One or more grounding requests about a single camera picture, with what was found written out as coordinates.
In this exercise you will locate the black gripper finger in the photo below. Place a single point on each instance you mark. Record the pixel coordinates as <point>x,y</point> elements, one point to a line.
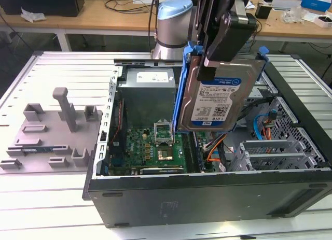
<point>207,69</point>
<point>241,37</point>

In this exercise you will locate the hard disk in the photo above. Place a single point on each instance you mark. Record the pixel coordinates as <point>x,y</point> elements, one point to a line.
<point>220,102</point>

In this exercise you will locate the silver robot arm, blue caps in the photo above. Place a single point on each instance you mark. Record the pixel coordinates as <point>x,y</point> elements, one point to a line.
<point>171,30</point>

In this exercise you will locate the grey metal disk bay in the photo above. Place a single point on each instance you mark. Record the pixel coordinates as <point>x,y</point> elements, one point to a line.
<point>272,146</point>

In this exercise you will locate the small black cube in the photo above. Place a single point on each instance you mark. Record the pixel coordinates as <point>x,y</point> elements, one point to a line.
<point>263,11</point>

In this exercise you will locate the grey flat case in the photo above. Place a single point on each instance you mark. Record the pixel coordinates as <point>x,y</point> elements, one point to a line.
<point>285,4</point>

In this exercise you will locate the clear plastic bag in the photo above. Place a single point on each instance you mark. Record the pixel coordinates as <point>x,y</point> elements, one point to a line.
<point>293,15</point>

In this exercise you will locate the grey metal drive cage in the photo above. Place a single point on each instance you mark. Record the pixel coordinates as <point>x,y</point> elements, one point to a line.
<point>259,92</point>

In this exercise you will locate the grey power supply unit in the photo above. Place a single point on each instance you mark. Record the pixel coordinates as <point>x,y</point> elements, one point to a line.
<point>145,100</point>

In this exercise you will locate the small white box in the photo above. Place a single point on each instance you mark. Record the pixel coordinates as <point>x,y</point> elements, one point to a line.
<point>320,22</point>

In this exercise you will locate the blue cardboard box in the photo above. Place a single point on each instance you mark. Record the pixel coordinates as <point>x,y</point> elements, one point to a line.
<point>315,4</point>

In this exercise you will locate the black RAM stick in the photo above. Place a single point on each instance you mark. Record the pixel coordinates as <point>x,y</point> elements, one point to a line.
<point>198,154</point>

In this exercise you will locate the CPU socket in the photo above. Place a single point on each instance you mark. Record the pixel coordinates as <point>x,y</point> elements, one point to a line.
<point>164,154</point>

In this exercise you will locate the wooden workbench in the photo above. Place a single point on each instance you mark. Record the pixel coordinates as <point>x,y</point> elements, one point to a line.
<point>103,19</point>

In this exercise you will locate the green motherboard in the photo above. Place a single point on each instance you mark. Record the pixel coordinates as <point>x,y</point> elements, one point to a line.
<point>137,149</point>

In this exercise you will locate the black graphics card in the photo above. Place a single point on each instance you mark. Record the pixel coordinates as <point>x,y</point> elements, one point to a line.
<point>160,170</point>

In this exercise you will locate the black PC case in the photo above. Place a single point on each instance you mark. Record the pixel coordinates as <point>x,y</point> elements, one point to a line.
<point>207,198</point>

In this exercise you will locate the large black box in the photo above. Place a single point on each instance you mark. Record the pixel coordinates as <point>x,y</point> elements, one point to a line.
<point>39,2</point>

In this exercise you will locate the grey parts rack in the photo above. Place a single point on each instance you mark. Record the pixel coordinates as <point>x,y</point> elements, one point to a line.
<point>52,136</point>

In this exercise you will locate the crumpled white plastic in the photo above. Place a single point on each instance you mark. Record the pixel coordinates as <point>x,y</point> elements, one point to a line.
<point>32,15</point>

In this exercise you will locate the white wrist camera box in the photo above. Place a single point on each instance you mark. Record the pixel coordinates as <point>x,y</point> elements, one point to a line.
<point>242,4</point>

